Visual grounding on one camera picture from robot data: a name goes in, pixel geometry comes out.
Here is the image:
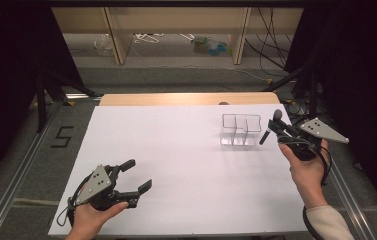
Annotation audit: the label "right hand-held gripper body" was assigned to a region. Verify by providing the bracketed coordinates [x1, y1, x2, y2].
[275, 116, 350, 162]

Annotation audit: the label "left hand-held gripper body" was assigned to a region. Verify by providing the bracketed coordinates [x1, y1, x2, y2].
[75, 164, 141, 212]

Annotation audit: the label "clear acrylic organizer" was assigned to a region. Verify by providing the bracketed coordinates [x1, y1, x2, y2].
[219, 113, 263, 148]

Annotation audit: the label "person's left hand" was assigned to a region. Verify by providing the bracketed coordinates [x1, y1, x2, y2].
[64, 200, 130, 240]

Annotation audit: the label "person's right hand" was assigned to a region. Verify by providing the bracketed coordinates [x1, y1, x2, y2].
[278, 138, 331, 202]

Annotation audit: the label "black stand legs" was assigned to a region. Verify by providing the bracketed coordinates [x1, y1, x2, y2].
[35, 70, 98, 135]
[261, 65, 321, 118]

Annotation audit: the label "black curtain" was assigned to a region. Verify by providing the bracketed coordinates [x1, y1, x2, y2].
[0, 0, 89, 194]
[285, 0, 377, 224]

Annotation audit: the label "green and blue toys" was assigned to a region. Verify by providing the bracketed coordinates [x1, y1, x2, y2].
[190, 34, 232, 57]

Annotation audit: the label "clear plastic bag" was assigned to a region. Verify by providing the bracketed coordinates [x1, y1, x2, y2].
[92, 32, 114, 57]

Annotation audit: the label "wooden shelf unit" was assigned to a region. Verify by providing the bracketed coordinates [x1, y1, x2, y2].
[51, 6, 306, 66]

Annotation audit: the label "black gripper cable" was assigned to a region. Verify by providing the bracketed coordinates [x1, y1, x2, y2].
[302, 144, 334, 240]
[55, 179, 92, 228]

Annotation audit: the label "aluminium floor rail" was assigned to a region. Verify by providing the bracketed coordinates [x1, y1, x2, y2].
[328, 159, 377, 240]
[0, 99, 64, 240]

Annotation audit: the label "bundle of black cables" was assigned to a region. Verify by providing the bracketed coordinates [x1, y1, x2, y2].
[243, 7, 294, 80]

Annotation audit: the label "white cord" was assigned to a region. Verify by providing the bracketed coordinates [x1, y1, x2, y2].
[133, 32, 164, 45]

